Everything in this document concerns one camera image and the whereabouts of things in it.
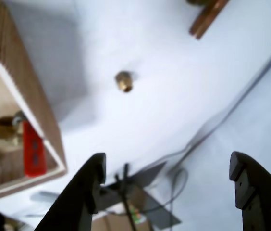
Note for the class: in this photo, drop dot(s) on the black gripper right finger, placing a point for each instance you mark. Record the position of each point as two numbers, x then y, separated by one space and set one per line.
265 204

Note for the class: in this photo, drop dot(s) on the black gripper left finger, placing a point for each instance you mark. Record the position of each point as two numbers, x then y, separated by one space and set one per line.
73 199

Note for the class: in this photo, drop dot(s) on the brown corrugated box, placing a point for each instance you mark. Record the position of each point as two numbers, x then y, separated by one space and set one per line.
37 96

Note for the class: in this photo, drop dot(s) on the black tripod stand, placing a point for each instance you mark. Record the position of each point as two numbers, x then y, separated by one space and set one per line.
126 192

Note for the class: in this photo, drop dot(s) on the small brass hex nipple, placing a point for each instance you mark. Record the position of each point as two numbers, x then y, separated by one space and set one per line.
124 83

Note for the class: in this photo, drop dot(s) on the white plywood board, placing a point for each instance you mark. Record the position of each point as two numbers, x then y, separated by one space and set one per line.
162 72

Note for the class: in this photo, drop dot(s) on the copper pipe piece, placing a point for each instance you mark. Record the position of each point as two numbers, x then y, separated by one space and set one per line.
207 19

